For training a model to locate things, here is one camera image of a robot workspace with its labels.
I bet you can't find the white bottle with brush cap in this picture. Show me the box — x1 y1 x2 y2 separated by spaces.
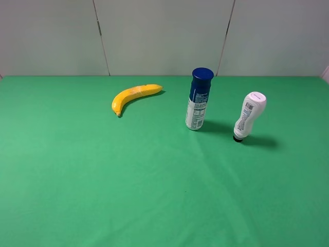
233 92 267 143

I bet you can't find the yellow banana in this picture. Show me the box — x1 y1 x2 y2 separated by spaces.
112 84 163 117

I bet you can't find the blue and white spray can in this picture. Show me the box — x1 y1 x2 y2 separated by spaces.
186 67 214 131

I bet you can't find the green tablecloth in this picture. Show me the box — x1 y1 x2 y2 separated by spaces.
1 76 328 246

